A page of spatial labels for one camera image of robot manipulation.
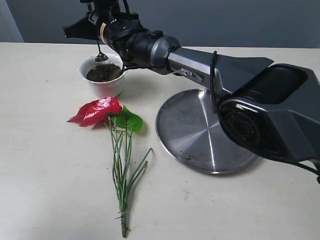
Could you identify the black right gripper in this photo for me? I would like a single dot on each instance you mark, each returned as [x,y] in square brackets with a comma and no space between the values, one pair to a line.
[122,35]

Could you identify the stainless steel spoon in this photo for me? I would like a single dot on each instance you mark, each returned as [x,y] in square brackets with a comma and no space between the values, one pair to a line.
[100,57]

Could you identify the red artificial flower green stem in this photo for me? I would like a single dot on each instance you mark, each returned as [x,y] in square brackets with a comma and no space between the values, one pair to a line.
[121,123]

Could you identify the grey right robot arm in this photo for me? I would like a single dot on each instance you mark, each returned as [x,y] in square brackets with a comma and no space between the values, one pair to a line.
[271,109]

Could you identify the dark soil in pot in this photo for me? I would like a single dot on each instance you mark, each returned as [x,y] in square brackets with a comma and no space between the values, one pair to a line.
[104,73]

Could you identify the white scalloped flower pot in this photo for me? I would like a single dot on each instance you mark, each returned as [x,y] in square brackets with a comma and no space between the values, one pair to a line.
[103,89]

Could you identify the round stainless steel plate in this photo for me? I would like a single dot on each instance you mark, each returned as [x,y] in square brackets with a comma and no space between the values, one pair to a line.
[190,132]

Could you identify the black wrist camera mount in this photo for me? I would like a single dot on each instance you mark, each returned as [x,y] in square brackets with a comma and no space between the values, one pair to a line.
[108,11]

